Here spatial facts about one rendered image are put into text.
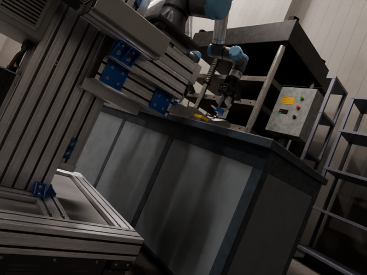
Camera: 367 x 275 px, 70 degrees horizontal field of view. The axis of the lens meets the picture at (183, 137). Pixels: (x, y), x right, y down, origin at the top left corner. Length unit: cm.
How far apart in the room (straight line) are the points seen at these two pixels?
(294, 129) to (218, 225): 120
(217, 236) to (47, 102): 88
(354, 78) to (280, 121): 271
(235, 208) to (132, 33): 80
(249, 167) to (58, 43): 91
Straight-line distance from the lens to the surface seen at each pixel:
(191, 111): 159
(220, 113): 160
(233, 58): 157
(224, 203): 123
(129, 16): 91
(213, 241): 124
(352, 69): 495
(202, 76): 307
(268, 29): 266
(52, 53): 114
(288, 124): 224
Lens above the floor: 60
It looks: 4 degrees up
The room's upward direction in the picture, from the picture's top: 23 degrees clockwise
